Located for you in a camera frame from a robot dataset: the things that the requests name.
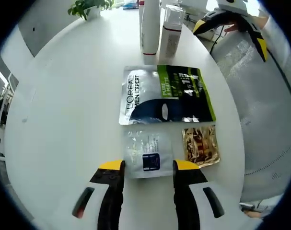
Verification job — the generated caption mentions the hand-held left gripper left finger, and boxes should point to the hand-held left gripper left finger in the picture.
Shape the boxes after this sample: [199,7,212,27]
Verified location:
[72,160,126,230]

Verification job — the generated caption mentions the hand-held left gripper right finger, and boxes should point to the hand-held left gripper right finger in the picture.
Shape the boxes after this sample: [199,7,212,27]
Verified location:
[173,160,226,230]

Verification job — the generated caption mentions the white skincare bottle red label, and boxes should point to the white skincare bottle red label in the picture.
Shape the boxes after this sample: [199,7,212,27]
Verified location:
[159,4,186,60]

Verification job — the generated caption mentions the white skincare tube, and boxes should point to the white skincare tube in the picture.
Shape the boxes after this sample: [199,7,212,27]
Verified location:
[139,0,160,61]

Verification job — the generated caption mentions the gold skincare sachet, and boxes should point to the gold skincare sachet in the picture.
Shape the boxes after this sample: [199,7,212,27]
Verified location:
[181,124,221,168]

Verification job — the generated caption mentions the green black skincare sachet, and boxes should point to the green black skincare sachet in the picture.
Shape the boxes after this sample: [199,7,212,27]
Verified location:
[118,64,217,126]

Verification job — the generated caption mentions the person's right hand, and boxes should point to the person's right hand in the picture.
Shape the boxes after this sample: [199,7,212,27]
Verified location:
[223,19,246,34]

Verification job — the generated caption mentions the white mesh office chair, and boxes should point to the white mesh office chair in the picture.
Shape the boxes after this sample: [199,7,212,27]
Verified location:
[211,35,291,203]

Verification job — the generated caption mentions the blue packet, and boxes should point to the blue packet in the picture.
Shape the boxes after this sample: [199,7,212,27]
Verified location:
[122,0,139,10]

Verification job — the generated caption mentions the green potted plant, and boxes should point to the green potted plant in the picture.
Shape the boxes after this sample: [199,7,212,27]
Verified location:
[68,0,115,21]

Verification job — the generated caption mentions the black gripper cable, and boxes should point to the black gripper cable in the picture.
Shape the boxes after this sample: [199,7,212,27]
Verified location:
[209,23,226,55]

